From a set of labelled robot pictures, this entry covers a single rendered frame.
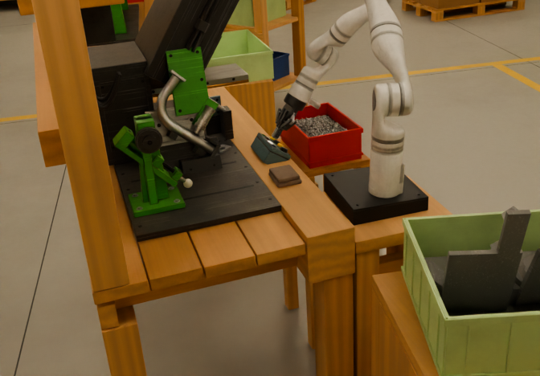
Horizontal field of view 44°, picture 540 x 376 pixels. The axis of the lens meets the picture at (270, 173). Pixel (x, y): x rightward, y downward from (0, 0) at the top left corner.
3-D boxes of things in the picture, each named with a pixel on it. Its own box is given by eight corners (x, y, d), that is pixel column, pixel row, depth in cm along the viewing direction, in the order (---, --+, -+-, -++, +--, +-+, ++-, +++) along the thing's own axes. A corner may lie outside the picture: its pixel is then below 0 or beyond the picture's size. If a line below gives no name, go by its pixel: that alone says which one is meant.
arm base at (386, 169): (392, 181, 200) (396, 129, 193) (405, 195, 192) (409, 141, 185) (363, 185, 198) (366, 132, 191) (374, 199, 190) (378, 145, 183)
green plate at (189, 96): (205, 109, 225) (196, 47, 221) (210, 110, 217) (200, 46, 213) (172, 114, 221) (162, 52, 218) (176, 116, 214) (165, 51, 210)
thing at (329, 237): (219, 108, 314) (216, 78, 307) (356, 273, 184) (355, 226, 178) (190, 113, 310) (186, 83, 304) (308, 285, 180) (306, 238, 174)
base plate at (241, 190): (197, 100, 287) (196, 95, 286) (281, 210, 192) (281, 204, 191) (99, 116, 276) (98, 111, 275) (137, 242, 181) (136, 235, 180)
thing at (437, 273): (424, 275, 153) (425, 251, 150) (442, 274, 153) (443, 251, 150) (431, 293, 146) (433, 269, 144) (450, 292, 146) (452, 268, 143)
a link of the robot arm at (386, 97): (376, 90, 176) (373, 149, 184) (411, 89, 176) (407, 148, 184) (370, 78, 184) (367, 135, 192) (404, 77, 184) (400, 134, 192)
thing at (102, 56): (148, 128, 254) (135, 40, 240) (162, 157, 228) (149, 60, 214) (100, 136, 250) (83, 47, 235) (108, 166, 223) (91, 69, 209)
